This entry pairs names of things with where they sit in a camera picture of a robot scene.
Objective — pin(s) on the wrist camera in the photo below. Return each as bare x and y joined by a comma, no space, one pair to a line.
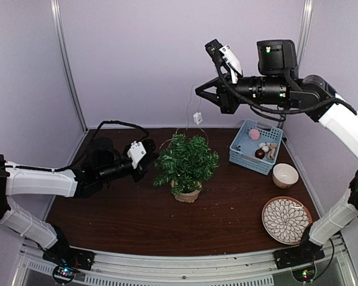
226,58
138,150

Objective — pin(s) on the light blue plastic basket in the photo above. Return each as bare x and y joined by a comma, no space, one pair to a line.
246,156

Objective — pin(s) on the white battery box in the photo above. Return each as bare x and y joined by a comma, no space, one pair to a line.
197,118

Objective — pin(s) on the brown shiny ball ornament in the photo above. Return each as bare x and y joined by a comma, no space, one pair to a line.
260,154

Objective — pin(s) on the floral patterned plate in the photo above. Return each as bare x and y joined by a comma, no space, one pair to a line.
285,219

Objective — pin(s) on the white cotton boll ornament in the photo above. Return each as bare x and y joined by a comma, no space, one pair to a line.
266,147

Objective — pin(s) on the pink pompom ornament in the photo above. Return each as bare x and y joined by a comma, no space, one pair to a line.
254,134

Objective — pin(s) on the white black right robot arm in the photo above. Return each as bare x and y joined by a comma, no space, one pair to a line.
278,89

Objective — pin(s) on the burlap tree pot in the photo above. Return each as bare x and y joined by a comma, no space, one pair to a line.
186,195

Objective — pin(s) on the aluminium corner post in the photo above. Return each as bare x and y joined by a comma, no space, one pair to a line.
304,32
58,23

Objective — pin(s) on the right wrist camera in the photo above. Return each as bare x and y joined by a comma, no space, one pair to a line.
226,58

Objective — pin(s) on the circuit board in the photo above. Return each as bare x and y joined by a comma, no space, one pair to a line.
63,275
304,274

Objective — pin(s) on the right aluminium corner post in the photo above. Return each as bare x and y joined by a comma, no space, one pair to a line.
304,32

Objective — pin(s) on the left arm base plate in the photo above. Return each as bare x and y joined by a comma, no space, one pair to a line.
72,258

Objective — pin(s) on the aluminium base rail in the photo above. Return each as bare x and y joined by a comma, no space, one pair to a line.
252,268

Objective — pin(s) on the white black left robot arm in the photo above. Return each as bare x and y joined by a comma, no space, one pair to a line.
102,164

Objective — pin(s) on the white ceramic bowl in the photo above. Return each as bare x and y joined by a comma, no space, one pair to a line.
284,175

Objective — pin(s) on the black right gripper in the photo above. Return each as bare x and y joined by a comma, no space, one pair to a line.
224,98

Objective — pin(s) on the left circuit board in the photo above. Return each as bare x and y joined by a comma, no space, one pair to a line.
63,275

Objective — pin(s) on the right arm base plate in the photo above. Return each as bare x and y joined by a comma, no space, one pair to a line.
299,255

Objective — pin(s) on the left aluminium corner post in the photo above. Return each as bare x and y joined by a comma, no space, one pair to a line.
58,23

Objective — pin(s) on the right circuit board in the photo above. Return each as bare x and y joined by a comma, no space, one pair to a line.
304,274

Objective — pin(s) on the small green christmas tree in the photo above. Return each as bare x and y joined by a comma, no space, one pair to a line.
186,164

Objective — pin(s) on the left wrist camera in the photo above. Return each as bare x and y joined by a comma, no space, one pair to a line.
138,150

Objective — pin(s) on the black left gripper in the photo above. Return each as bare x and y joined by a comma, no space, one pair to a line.
142,168

